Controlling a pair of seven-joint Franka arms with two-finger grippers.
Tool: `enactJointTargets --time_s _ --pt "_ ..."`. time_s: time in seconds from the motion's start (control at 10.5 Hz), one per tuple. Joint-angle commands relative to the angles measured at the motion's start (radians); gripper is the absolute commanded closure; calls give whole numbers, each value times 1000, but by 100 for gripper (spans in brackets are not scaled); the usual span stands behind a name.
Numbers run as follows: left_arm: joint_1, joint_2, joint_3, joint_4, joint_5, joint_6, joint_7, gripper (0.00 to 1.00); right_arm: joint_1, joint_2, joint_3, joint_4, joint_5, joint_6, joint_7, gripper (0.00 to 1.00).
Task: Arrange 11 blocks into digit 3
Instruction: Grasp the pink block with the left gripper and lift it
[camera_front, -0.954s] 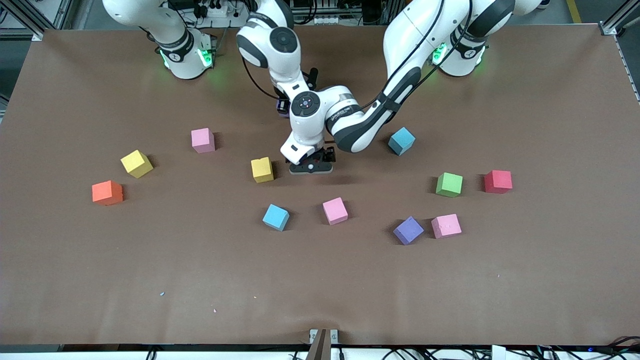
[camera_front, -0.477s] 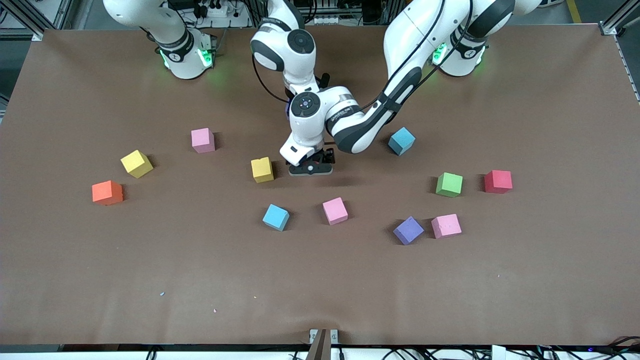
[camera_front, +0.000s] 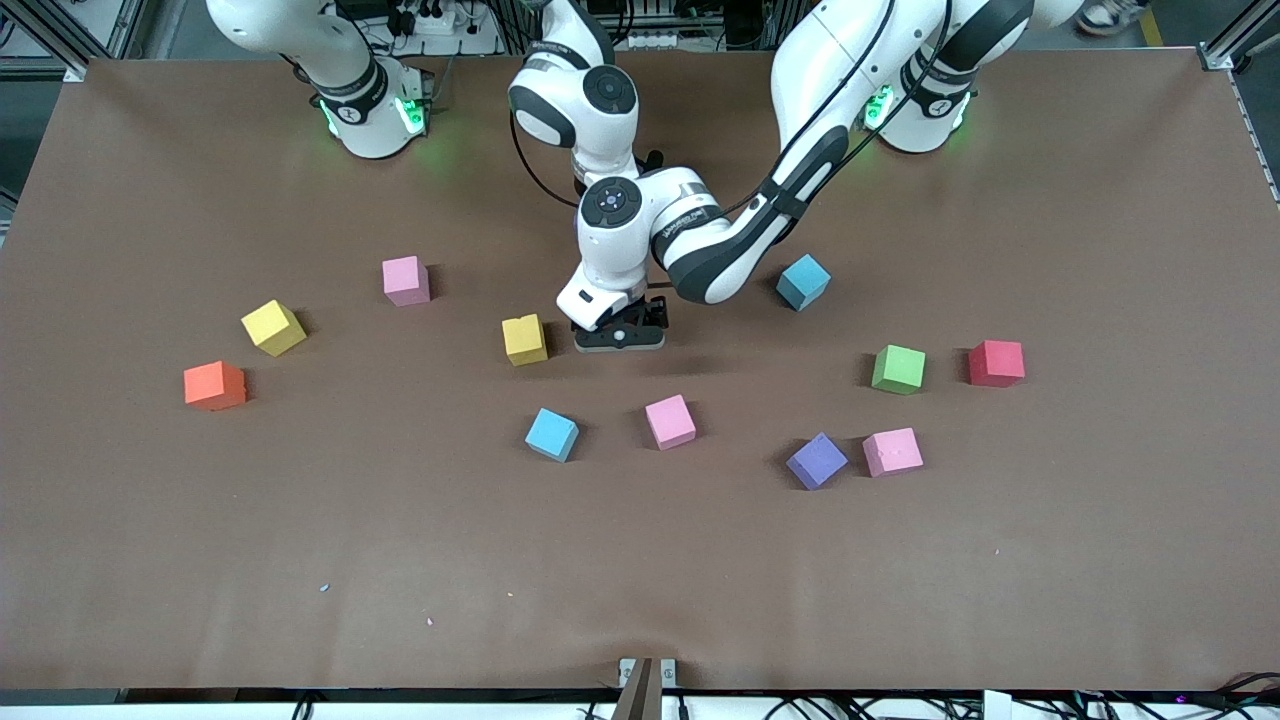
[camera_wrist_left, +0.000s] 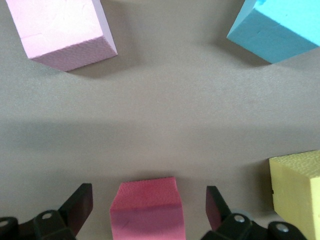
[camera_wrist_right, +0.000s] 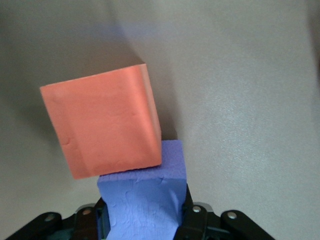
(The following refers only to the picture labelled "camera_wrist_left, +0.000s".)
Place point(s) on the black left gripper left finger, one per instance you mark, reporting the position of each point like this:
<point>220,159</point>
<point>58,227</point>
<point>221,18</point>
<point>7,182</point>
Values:
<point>77,212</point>

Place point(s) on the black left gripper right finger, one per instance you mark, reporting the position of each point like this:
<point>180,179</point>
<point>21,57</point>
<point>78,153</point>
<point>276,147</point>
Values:
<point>216,212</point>

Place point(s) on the red foam cube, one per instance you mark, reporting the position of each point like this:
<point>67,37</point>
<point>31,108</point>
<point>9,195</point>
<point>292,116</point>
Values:
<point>147,207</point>

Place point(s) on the yellow foam cube with notch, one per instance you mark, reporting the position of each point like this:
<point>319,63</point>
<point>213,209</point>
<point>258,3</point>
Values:
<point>295,195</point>

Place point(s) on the blue foam cube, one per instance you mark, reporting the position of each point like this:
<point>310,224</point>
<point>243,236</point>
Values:
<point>280,30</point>

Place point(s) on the pink foam cube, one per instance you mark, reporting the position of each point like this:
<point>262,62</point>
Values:
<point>57,25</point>

